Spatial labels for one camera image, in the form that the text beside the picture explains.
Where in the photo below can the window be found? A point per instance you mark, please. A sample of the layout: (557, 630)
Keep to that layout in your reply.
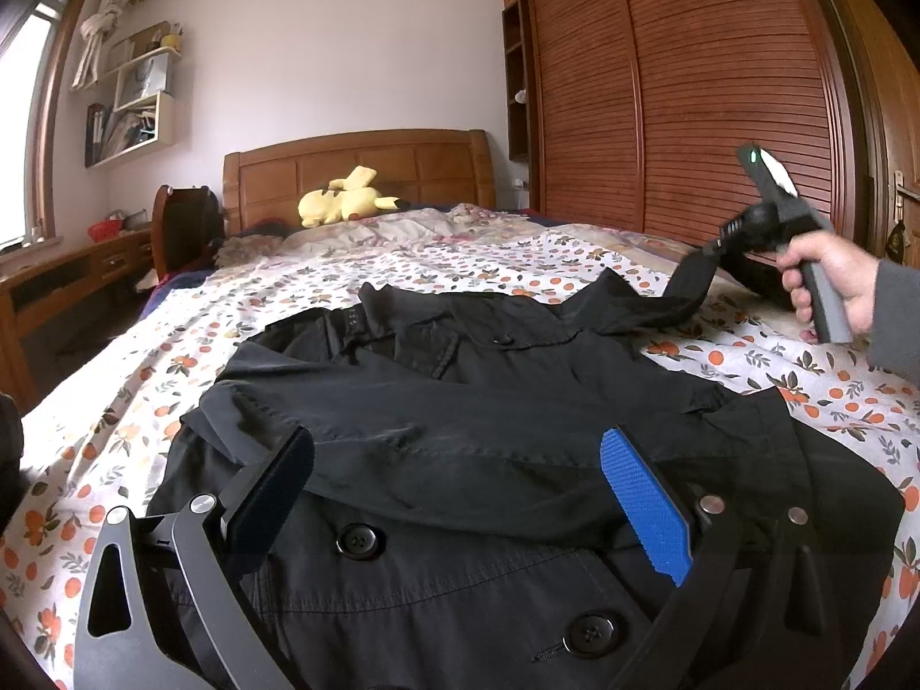
(33, 62)

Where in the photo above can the black trench coat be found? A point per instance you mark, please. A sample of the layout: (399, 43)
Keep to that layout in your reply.
(456, 530)

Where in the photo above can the orange print bed sheet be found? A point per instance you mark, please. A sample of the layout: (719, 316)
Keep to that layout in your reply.
(102, 437)

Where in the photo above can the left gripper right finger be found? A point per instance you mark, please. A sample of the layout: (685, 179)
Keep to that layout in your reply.
(733, 621)

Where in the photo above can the wooden desk by window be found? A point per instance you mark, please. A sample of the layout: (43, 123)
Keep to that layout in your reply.
(58, 315)

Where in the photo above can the yellow plush toy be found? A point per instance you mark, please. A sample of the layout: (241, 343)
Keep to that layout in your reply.
(350, 198)

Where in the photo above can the white wall shelf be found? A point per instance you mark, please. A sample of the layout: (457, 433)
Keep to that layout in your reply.
(135, 110)

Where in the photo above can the floral quilt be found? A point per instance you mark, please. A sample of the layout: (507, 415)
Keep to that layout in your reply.
(427, 225)

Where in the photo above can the grey sleeve forearm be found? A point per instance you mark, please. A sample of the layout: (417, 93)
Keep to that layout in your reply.
(895, 334)

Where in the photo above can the red bowl on desk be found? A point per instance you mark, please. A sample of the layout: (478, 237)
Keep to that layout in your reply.
(104, 230)

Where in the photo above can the wooden louvered wardrobe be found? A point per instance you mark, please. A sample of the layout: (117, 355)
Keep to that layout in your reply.
(629, 113)

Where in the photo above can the person right hand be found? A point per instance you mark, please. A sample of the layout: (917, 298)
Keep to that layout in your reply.
(851, 271)

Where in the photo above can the black backpack on chair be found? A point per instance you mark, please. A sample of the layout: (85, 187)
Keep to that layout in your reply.
(186, 230)

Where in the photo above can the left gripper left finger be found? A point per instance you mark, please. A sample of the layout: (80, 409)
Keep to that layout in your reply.
(128, 635)

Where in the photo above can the tied white curtain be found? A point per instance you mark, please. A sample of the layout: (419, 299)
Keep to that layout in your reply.
(95, 30)

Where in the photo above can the door handle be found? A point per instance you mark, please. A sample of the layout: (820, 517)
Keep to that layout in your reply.
(903, 245)

